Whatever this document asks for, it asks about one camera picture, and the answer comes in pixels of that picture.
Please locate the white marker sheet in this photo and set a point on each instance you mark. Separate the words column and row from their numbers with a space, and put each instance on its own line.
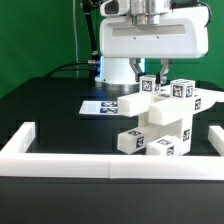
column 99, row 108

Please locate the small tag cube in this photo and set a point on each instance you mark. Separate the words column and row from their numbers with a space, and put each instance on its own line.
column 148, row 84
column 182, row 88

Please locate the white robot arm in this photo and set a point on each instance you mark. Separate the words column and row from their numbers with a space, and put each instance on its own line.
column 117, row 70

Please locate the white U-shaped fence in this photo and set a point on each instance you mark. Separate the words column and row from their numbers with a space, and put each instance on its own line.
column 15, row 160

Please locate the white chair back frame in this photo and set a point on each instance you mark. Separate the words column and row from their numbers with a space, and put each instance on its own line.
column 163, row 110

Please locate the white chair seat part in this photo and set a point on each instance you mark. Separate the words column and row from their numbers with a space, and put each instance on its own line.
column 182, row 129

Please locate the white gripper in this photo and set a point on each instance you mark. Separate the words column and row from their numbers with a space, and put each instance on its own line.
column 153, row 29

